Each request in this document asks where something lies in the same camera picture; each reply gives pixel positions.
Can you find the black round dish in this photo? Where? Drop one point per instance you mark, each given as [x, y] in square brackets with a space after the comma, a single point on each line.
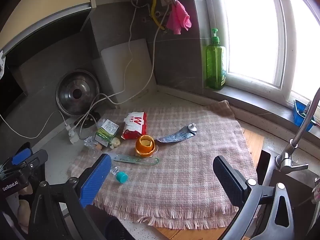
[91, 120]

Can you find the white window frame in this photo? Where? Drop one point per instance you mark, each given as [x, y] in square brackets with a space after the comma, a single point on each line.
[282, 80]

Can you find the red snack bag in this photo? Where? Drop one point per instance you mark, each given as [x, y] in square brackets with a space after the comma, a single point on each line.
[135, 126]

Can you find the stainless steel pot lid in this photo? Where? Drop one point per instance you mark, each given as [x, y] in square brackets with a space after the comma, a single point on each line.
[77, 93]

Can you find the pink rag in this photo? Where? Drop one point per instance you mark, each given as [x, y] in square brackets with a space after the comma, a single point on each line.
[178, 17]

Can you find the cream wall cabinet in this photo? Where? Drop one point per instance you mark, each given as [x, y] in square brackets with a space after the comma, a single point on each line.
[50, 5]

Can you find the white clip holder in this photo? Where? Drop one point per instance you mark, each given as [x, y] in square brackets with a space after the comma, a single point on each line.
[1, 62]

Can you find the blue plastic tray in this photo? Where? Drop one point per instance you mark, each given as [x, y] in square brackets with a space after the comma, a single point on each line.
[301, 115]

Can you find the stainless steel sink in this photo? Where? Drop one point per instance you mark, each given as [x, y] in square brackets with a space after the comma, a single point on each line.
[290, 195]

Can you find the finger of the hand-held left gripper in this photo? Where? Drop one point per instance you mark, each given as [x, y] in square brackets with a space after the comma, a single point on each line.
[21, 156]
[35, 161]

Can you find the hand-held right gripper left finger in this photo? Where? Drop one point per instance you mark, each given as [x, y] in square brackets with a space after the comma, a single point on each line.
[96, 180]

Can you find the wooden board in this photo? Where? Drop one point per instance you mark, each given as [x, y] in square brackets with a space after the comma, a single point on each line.
[252, 142]

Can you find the squeezed toothpaste tube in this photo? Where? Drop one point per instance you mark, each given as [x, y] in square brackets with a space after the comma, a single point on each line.
[175, 136]

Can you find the white power strip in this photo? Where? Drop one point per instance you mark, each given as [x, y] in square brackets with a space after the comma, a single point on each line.
[73, 136]

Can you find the green soap pump bottle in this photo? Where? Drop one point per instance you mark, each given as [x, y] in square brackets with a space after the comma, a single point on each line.
[215, 65]

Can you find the pink plaid fringed cloth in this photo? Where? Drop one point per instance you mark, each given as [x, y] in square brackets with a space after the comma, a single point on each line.
[187, 175]

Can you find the brown eggshell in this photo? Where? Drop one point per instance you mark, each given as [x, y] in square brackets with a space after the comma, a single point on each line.
[98, 146]

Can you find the clear bottle with teal cap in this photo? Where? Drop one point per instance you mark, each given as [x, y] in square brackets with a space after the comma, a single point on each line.
[122, 177]

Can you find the clear plastic bag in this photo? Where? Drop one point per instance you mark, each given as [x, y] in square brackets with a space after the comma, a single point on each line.
[91, 152]

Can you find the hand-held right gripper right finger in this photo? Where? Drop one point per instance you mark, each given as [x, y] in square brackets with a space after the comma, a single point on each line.
[228, 181]

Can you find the white cutting board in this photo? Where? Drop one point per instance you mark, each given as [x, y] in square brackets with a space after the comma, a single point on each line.
[120, 65]

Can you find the grey cutting board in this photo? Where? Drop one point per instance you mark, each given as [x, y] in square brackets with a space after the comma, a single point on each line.
[100, 75]

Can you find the green and white milk carton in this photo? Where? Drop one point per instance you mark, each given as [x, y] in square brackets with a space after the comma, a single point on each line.
[106, 132]

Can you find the orange peel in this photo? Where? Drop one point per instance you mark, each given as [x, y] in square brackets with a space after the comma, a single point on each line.
[145, 147]

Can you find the chrome faucet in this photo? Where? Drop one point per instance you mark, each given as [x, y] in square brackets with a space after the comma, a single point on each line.
[287, 163]

